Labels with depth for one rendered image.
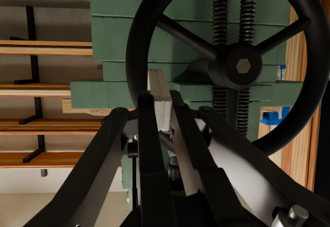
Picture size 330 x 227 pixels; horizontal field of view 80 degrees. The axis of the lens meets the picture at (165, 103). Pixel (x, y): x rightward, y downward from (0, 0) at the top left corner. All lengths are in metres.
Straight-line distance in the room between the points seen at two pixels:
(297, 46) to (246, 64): 1.65
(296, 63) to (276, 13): 1.38
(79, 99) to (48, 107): 2.87
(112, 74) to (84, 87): 0.06
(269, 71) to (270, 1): 0.15
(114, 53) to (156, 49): 0.09
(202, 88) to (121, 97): 0.18
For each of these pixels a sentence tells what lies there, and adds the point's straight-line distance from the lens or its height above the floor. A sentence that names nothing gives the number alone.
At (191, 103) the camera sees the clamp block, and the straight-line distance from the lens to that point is 0.36.
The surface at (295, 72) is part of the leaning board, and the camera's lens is 1.92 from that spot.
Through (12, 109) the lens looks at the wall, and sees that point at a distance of 3.58.
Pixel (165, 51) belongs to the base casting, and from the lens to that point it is 0.44.
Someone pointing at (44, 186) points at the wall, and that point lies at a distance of 3.79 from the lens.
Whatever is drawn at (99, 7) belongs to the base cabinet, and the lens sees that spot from 0.46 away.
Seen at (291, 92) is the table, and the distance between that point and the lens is 0.58.
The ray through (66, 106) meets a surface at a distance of 0.63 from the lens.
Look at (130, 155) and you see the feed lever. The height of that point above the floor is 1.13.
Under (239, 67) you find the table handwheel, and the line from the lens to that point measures 0.27.
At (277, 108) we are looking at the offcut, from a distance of 0.67.
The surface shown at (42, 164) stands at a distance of 3.04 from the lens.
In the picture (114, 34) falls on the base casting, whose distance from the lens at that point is 0.44.
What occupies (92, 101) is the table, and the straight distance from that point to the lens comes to 0.45.
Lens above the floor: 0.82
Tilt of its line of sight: 9 degrees up
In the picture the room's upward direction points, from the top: 179 degrees counter-clockwise
